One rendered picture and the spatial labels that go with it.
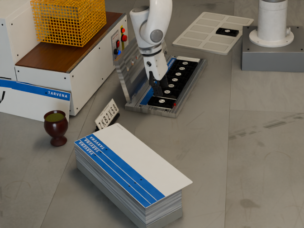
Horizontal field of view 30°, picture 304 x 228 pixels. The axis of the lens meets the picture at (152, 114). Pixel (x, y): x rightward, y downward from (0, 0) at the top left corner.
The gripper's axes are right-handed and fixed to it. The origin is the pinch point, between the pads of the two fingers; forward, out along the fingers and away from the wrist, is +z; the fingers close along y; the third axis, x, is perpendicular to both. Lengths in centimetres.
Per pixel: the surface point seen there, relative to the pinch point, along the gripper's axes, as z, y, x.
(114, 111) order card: 3.2, -10.8, 16.1
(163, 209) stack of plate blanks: 7, -60, -20
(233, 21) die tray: 10, 83, -7
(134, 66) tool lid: -5.8, 7.9, 12.7
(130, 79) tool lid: -3.1, 2.1, 12.6
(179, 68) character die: 5.4, 26.8, 2.6
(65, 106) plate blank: -4.5, -19.2, 30.1
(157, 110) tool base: 6.7, -5.0, 1.5
